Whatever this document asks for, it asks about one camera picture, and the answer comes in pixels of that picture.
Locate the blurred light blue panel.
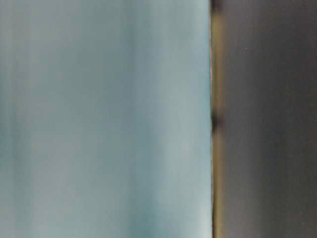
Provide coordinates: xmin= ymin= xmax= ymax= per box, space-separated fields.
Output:
xmin=0 ymin=0 xmax=211 ymax=238

